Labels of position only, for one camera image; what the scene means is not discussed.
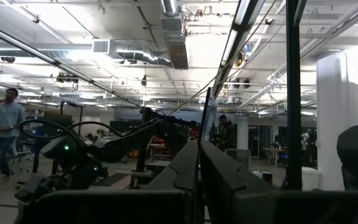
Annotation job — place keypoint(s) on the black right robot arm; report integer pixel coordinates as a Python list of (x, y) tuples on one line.
[(73, 155)]

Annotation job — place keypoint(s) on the person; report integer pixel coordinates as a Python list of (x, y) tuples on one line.
[(6, 121), (227, 133)]

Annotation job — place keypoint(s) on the slim white column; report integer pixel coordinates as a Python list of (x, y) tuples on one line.
[(242, 133)]

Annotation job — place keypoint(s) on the silver air duct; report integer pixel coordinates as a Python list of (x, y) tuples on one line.
[(176, 40)]

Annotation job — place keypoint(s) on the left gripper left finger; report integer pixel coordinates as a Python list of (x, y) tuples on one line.
[(120, 208)]

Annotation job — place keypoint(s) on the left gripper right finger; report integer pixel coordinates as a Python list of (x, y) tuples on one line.
[(259, 208)]

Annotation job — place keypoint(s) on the black office chair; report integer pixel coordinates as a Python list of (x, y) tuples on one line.
[(357, 149)]

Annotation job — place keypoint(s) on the white bin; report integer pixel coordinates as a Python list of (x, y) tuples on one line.
[(311, 179)]

